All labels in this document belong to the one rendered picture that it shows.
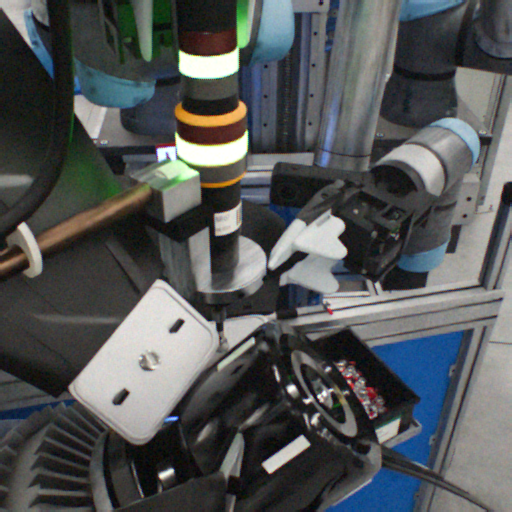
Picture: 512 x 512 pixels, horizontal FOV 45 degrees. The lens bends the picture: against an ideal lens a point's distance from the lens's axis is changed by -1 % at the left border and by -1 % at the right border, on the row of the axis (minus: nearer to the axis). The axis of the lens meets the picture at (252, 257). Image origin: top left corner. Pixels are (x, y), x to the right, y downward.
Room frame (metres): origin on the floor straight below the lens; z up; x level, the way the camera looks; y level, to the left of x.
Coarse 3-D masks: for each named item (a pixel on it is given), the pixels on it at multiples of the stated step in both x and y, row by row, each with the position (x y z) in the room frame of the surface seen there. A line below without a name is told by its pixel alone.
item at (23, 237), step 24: (48, 0) 0.28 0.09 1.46; (48, 24) 0.28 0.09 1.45; (72, 48) 0.28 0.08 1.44; (72, 72) 0.28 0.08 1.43; (72, 96) 0.28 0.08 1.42; (72, 120) 0.28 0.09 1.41; (48, 168) 0.27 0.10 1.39; (48, 192) 0.26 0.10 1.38; (0, 216) 0.25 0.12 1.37; (24, 216) 0.25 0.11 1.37; (0, 240) 0.24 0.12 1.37; (24, 240) 0.24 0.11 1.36
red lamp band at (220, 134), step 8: (176, 120) 0.34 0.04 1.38; (240, 120) 0.34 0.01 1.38; (176, 128) 0.34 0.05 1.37; (184, 128) 0.34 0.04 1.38; (192, 128) 0.33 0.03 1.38; (200, 128) 0.33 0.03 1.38; (208, 128) 0.33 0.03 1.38; (216, 128) 0.33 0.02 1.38; (224, 128) 0.33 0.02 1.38; (232, 128) 0.34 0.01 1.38; (240, 128) 0.34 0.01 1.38; (184, 136) 0.34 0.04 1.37; (192, 136) 0.33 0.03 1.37; (200, 136) 0.33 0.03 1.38; (208, 136) 0.33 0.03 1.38; (216, 136) 0.33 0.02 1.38; (224, 136) 0.33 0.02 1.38; (232, 136) 0.34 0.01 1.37; (240, 136) 0.34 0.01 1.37; (200, 144) 0.33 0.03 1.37
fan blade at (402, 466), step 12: (384, 456) 0.35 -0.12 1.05; (396, 456) 0.39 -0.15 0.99; (384, 468) 0.30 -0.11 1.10; (396, 468) 0.30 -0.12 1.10; (408, 468) 0.32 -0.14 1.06; (420, 468) 0.36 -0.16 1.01; (432, 480) 0.31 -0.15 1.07; (444, 480) 0.35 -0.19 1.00; (456, 492) 0.31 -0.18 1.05; (480, 504) 0.32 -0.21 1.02
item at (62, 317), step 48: (0, 48) 0.38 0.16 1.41; (0, 96) 0.35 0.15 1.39; (48, 96) 0.37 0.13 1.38; (0, 144) 0.32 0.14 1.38; (48, 144) 0.34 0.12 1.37; (0, 192) 0.30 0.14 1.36; (96, 192) 0.33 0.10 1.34; (96, 240) 0.31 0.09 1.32; (144, 240) 0.32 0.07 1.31; (0, 288) 0.26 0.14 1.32; (48, 288) 0.27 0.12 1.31; (96, 288) 0.29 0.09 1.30; (144, 288) 0.30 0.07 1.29; (0, 336) 0.25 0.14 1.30; (48, 336) 0.25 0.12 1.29; (96, 336) 0.27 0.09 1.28; (48, 384) 0.24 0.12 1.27
